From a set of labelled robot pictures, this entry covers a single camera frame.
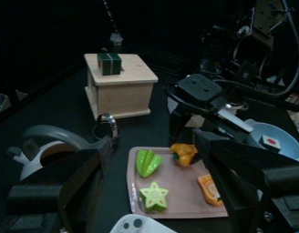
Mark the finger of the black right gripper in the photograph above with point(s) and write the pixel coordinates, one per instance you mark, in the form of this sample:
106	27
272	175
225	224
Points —
181	127

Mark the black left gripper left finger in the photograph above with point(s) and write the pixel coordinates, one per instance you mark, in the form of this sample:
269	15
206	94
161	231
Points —
47	194

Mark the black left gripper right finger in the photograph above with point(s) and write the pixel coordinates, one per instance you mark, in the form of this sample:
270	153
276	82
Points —
253	188

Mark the yellow toy corn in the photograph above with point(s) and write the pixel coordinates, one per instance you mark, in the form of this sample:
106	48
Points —
210	191

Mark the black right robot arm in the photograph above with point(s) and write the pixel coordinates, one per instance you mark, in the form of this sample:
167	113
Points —
237	45

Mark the orange toy bell pepper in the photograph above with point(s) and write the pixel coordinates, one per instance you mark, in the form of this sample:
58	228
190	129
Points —
185	153

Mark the green toy starfruit wedge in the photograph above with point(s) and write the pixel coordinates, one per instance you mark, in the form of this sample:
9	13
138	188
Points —
147	162

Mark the white cube with red dot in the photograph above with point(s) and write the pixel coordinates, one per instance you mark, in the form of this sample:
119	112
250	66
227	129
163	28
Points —
270	143

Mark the light blue bowl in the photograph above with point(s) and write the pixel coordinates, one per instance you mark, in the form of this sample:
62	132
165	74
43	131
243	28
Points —
284	142

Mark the pink plastic tray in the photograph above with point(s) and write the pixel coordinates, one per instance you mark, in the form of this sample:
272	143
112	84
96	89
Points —
181	194

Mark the light wooden box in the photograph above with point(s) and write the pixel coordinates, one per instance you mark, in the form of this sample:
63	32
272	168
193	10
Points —
122	91

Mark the green cube with white stripe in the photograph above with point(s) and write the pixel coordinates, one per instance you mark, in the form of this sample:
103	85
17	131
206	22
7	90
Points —
110	64

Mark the green toy starfruit star slice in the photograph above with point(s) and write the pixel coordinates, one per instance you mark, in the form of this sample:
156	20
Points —
155	196

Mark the white object with dark dots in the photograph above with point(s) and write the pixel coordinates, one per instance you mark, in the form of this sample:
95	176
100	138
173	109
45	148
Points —
135	226

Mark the white clamp fixture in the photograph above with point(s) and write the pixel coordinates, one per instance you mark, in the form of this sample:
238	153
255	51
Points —
116	38

